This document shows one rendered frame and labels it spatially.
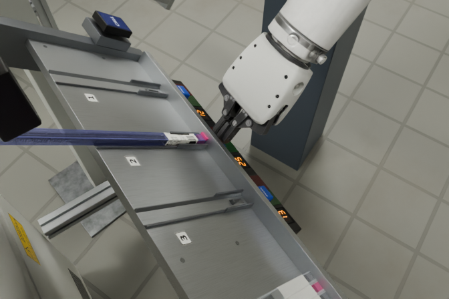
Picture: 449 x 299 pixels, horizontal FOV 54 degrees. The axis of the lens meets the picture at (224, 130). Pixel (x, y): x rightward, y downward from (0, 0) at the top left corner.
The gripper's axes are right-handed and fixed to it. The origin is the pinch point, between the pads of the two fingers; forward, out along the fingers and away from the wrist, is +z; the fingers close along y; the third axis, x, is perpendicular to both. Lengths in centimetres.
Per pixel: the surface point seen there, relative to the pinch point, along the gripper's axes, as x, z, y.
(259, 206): 3.5, 1.3, -13.1
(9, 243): 18.2, 31.0, 6.8
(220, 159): 3.5, 1.7, -4.3
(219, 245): 14.2, 2.5, -16.2
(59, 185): -28, 70, 49
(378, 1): -133, -30, 53
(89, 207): -11, 45, 21
